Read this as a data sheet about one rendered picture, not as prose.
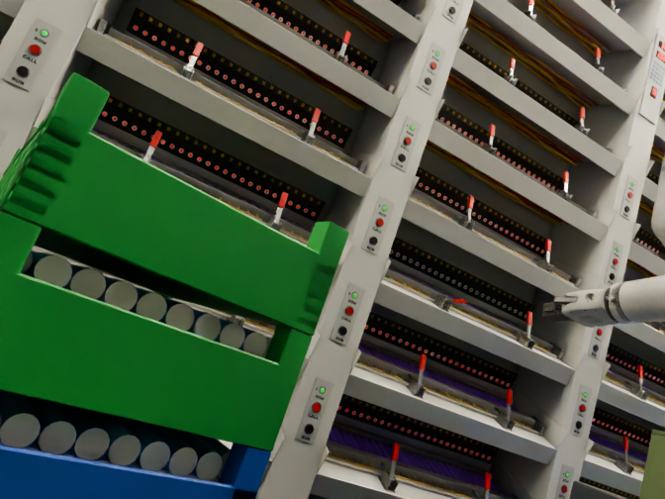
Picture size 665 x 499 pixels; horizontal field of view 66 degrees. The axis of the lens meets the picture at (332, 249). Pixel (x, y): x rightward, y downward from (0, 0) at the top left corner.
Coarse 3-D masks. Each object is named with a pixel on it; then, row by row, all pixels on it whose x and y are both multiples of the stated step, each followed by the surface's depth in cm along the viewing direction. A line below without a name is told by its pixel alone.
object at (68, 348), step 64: (0, 256) 25; (0, 320) 25; (64, 320) 26; (128, 320) 28; (0, 384) 25; (64, 384) 26; (128, 384) 28; (192, 384) 30; (256, 384) 33; (256, 448) 33
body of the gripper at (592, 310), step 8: (608, 288) 106; (568, 296) 114; (576, 296) 111; (584, 296) 108; (592, 296) 108; (600, 296) 105; (608, 296) 105; (568, 304) 111; (576, 304) 109; (584, 304) 107; (592, 304) 106; (600, 304) 105; (608, 304) 105; (568, 312) 111; (576, 312) 110; (584, 312) 108; (592, 312) 107; (600, 312) 106; (608, 312) 105; (576, 320) 113; (584, 320) 112; (592, 320) 111; (600, 320) 110; (608, 320) 108; (616, 320) 105
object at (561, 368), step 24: (384, 288) 110; (408, 312) 113; (432, 312) 114; (504, 312) 143; (456, 336) 118; (480, 336) 119; (504, 336) 125; (552, 336) 140; (528, 360) 125; (552, 360) 127; (576, 360) 130
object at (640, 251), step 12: (636, 228) 142; (636, 240) 168; (648, 240) 169; (636, 252) 144; (648, 252) 145; (660, 252) 152; (636, 264) 158; (648, 264) 146; (660, 264) 147; (648, 276) 163
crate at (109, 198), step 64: (64, 128) 26; (0, 192) 33; (64, 192) 26; (128, 192) 28; (192, 192) 30; (64, 256) 53; (128, 256) 28; (192, 256) 30; (256, 256) 33; (320, 256) 36; (256, 320) 42
